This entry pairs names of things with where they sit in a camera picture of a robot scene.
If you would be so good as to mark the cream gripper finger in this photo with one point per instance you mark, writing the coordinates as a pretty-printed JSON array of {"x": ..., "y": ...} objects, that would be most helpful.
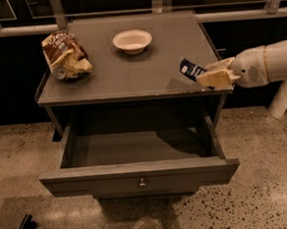
[
  {"x": 217, "y": 78},
  {"x": 220, "y": 65}
]

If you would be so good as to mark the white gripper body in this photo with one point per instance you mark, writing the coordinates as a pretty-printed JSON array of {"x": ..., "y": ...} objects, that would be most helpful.
[{"x": 249, "y": 67}]

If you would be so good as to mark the blue rxbar blueberry wrapper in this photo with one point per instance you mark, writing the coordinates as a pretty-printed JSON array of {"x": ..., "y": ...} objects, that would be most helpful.
[{"x": 191, "y": 70}]

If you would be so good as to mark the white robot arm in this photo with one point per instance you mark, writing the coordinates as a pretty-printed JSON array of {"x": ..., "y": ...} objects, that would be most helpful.
[{"x": 276, "y": 70}]

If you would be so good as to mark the brass drawer knob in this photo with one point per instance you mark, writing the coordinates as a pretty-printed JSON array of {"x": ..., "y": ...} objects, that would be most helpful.
[{"x": 142, "y": 183}]

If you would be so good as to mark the open grey top drawer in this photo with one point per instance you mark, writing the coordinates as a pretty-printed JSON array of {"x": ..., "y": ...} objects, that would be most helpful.
[{"x": 109, "y": 166}]

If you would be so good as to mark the white paper bowl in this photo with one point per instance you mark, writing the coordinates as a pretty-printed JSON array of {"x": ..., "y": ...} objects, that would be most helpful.
[{"x": 132, "y": 41}]

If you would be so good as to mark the grey cabinet table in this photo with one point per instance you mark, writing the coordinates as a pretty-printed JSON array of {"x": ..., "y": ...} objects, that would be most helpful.
[{"x": 116, "y": 76}]

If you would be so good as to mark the brown and yellow chip bag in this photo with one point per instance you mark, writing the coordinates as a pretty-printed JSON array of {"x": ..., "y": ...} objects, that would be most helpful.
[{"x": 65, "y": 56}]

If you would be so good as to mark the metal railing frame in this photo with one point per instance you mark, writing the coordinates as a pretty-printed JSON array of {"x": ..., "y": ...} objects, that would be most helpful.
[{"x": 207, "y": 13}]

